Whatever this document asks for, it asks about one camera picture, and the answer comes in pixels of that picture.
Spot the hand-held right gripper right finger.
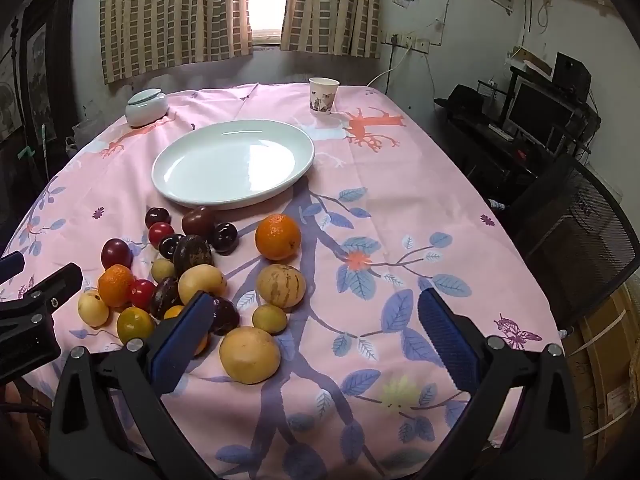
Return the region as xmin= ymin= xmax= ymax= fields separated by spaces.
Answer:
xmin=417 ymin=287 xmax=586 ymax=480

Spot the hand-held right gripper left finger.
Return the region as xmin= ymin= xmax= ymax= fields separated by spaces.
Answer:
xmin=47 ymin=290 xmax=221 ymax=480

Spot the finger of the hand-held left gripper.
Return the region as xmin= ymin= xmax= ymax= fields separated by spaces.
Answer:
xmin=0 ymin=250 xmax=27 ymax=277
xmin=0 ymin=262 xmax=84 ymax=333

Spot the orange yellow tomato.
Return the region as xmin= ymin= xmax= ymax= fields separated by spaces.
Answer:
xmin=164 ymin=305 xmax=210 ymax=357

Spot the pale yellow loquat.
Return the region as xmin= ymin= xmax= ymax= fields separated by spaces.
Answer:
xmin=178 ymin=264 xmax=228 ymax=306
xmin=77 ymin=289 xmax=110 ymax=328

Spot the dark passion fruit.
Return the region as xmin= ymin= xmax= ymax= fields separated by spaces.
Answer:
xmin=172 ymin=235 xmax=215 ymax=278
xmin=150 ymin=276 xmax=185 ymax=320

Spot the orange mandarin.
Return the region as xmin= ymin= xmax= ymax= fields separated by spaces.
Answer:
xmin=97 ymin=264 xmax=136 ymax=308

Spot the red tomato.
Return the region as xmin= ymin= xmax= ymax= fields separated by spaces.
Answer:
xmin=148 ymin=222 xmax=175 ymax=250
xmin=129 ymin=279 xmax=156 ymax=311

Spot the red plum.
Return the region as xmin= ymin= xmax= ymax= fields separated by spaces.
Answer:
xmin=100 ymin=238 xmax=134 ymax=270

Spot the large pale yellow plum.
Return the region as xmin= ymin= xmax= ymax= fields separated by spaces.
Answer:
xmin=219 ymin=326 xmax=282 ymax=385

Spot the tan longan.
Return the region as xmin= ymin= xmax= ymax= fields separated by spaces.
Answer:
xmin=151 ymin=258 xmax=177 ymax=283

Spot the small yellow green plum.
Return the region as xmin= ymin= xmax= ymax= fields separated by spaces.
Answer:
xmin=251 ymin=304 xmax=289 ymax=335

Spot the striped pepino melon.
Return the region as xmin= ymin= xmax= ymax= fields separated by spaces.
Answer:
xmin=256 ymin=264 xmax=306 ymax=309

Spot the dark reddish brown tomato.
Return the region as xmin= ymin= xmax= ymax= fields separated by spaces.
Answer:
xmin=181 ymin=206 xmax=217 ymax=238

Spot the orange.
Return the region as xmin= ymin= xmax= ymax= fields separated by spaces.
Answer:
xmin=255 ymin=214 xmax=302 ymax=261

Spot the white oval plate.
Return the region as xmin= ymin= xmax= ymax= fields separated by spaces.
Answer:
xmin=151 ymin=119 xmax=315 ymax=211

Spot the clear plastic bag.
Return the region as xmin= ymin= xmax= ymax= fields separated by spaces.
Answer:
xmin=65 ymin=120 xmax=101 ymax=161

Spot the pink floral tablecloth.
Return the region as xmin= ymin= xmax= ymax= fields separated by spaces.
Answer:
xmin=0 ymin=82 xmax=563 ymax=480

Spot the large cardboard box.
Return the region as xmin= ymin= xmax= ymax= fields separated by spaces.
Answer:
xmin=565 ymin=280 xmax=640 ymax=466

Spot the black mesh office chair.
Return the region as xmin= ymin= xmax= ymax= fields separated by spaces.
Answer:
xmin=510 ymin=152 xmax=640 ymax=328

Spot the black computer desk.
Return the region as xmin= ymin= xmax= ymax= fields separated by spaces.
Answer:
xmin=435 ymin=65 xmax=601 ymax=206

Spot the pale green lidded jar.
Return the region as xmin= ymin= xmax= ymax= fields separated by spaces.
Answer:
xmin=125 ymin=89 xmax=168 ymax=128

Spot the black hat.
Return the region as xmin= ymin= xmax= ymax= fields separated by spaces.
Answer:
xmin=434 ymin=85 xmax=485 ymax=116

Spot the computer monitor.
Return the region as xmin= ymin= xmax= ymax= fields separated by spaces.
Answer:
xmin=505 ymin=80 xmax=576 ymax=148

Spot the printed paper cup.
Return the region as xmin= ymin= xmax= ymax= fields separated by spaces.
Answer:
xmin=308 ymin=77 xmax=340 ymax=117

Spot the black speaker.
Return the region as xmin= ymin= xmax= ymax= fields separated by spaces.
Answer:
xmin=552 ymin=52 xmax=592 ymax=103

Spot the flat cardboard box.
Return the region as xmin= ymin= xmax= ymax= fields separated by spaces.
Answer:
xmin=510 ymin=46 xmax=553 ymax=77

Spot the striped beige curtain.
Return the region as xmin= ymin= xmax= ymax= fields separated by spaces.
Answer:
xmin=99 ymin=0 xmax=254 ymax=86
xmin=280 ymin=0 xmax=383 ymax=59

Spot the white power cable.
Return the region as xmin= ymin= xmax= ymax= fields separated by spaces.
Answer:
xmin=366 ymin=42 xmax=413 ymax=87

